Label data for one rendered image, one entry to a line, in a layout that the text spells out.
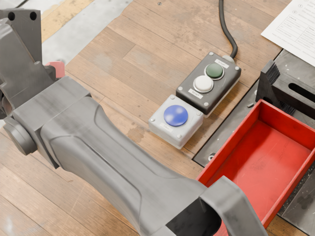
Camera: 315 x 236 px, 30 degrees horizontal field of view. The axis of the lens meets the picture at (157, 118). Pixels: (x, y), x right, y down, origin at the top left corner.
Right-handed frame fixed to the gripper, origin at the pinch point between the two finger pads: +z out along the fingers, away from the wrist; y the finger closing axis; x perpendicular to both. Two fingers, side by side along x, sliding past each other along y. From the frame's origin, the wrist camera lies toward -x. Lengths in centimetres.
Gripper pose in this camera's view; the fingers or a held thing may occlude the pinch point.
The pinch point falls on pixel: (3, 82)
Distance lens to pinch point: 85.2
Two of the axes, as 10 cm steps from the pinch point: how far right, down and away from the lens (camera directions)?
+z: -4.3, -2.1, 8.8
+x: -0.1, 9.7, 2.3
